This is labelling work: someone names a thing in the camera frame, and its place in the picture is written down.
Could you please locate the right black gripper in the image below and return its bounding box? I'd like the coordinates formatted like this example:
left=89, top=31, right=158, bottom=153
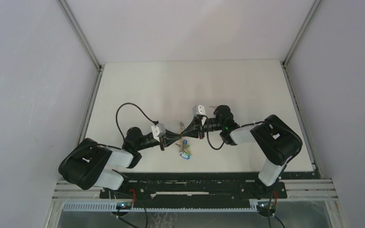
left=181, top=115, right=224, bottom=139

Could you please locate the large keyring with yellow handle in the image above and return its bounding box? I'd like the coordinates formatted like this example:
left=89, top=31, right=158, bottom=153
left=175, top=122, right=189, bottom=152

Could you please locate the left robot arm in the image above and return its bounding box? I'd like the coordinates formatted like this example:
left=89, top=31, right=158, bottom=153
left=58, top=125, right=181, bottom=198

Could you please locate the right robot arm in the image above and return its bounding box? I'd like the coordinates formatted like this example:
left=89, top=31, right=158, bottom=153
left=180, top=105, right=303, bottom=198

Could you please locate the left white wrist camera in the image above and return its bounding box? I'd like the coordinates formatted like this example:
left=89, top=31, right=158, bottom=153
left=151, top=123, right=166, bottom=139

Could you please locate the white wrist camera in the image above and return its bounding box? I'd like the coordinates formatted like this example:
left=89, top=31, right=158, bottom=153
left=151, top=123, right=166, bottom=139
left=192, top=105, right=206, bottom=118

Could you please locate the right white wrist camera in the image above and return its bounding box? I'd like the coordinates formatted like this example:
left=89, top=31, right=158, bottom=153
left=192, top=105, right=206, bottom=118

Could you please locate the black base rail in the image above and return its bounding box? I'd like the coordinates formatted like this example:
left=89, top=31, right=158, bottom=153
left=99, top=172, right=288, bottom=208

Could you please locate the white slotted cable duct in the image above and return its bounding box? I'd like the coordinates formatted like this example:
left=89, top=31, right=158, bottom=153
left=63, top=201, right=259, bottom=212

